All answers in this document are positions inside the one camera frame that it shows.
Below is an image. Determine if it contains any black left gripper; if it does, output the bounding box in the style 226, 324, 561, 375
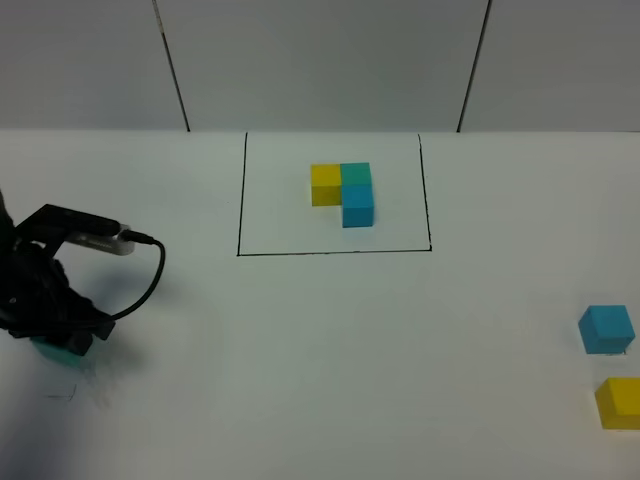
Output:
1, 242, 115, 357

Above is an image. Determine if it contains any yellow template block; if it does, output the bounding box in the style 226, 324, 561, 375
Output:
311, 164, 342, 207

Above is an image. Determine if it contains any blue template block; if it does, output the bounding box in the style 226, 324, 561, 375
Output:
341, 184, 374, 228

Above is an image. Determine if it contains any green template block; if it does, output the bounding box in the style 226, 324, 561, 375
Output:
340, 162, 372, 186

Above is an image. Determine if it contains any black left camera cable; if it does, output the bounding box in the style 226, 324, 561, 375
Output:
94, 227, 167, 322

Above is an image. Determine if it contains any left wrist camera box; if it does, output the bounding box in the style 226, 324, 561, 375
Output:
16, 204, 135, 256

